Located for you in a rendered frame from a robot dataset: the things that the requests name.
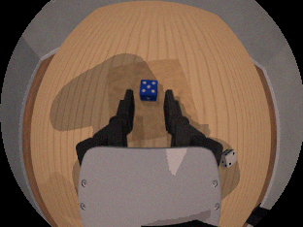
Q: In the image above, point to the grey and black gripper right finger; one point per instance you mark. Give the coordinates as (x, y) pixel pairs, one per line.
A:
(183, 134)

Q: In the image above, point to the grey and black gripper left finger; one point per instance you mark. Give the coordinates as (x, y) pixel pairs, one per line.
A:
(115, 133)

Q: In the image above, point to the brown mat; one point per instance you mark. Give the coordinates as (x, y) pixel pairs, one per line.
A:
(149, 121)

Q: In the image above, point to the blue die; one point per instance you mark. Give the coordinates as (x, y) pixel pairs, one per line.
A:
(148, 90)

